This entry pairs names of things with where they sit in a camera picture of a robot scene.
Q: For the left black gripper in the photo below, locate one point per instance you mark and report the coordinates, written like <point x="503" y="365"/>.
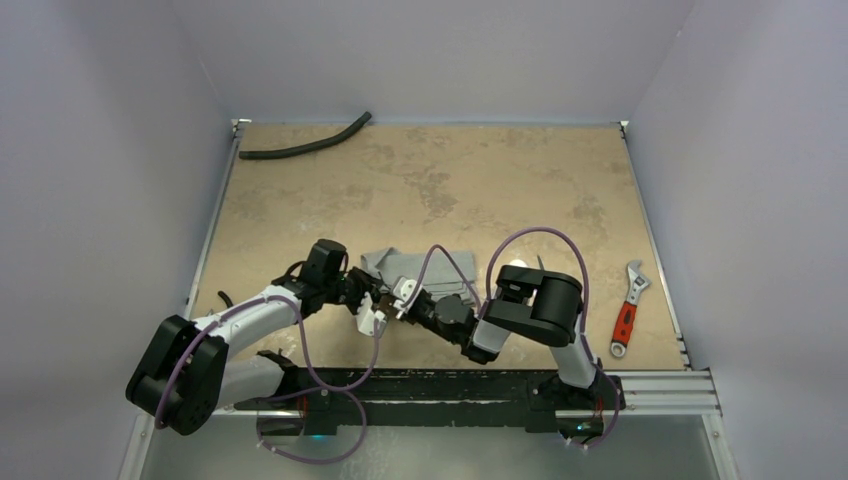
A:
<point x="366" y="283"/>

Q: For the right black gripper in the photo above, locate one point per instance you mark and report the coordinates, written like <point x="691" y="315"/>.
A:
<point x="416" y="304"/>

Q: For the grey cloth napkin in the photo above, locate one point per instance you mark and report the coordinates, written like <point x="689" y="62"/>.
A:
<point x="440" y="279"/>

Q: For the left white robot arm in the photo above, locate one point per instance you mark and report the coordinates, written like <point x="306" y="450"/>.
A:
<point x="189" y="369"/>

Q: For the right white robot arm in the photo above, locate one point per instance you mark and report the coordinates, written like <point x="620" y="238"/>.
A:
<point x="538" y="305"/>

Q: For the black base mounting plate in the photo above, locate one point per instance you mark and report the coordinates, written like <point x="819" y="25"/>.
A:
<point x="536" y="401"/>

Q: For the red adjustable wrench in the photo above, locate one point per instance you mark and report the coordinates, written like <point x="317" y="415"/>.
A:
<point x="625" y="321"/>

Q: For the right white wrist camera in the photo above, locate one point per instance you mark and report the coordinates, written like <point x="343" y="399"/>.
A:
<point x="404" y="293"/>

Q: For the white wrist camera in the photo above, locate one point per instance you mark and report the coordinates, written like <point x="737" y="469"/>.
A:
<point x="370" y="319"/>
<point x="404" y="293"/>

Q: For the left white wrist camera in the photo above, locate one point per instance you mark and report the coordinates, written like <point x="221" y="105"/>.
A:
<point x="370" y="319"/>

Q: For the aluminium frame rail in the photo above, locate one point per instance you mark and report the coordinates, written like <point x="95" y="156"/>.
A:
<point x="664" y="393"/>

